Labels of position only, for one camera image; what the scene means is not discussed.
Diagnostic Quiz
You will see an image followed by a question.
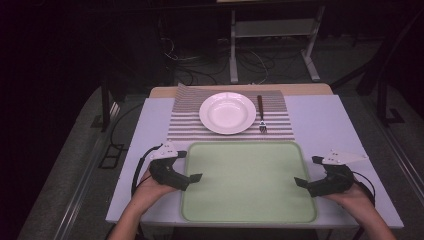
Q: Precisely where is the bundle of floor cables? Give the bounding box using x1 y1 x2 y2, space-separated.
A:
159 35 272 86

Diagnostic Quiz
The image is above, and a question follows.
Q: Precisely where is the white metal desk frame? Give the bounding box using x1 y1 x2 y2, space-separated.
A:
228 5 326 84

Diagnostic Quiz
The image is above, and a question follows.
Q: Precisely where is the person's left hand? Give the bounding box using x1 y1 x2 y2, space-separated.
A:
132 168 178 208

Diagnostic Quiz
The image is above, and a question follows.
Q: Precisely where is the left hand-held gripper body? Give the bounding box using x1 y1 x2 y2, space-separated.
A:
148 141 192 192

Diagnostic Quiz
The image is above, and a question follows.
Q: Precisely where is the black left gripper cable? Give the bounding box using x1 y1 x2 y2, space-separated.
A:
130 144 164 198

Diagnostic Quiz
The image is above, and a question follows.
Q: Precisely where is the black metal stand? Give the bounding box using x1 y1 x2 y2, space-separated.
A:
356 13 424 127
90 77 128 133

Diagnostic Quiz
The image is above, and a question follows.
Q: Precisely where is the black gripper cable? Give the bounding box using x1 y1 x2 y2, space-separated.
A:
352 170 377 208
130 144 164 198

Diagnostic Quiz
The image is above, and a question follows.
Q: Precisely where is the aluminium floor rail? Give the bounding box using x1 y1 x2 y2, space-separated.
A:
53 101 122 240
374 108 424 198

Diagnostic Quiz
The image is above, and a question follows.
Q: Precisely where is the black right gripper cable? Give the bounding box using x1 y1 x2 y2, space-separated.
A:
352 170 377 208

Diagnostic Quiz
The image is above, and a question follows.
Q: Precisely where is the fork with brown handle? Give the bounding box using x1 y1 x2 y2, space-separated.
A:
256 94 269 135

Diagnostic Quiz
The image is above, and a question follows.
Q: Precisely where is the green tray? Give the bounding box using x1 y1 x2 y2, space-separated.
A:
180 141 318 224

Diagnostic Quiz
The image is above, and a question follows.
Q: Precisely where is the striped placemat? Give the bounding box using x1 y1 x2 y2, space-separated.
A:
166 82 296 142

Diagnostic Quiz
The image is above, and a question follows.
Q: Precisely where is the white plate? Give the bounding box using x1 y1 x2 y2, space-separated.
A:
198 91 257 136

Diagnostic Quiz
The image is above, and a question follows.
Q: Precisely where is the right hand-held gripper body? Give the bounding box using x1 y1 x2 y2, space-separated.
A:
306 149 370 198

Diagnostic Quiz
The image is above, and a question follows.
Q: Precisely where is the person's right hand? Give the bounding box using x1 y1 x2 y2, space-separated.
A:
321 183 375 218

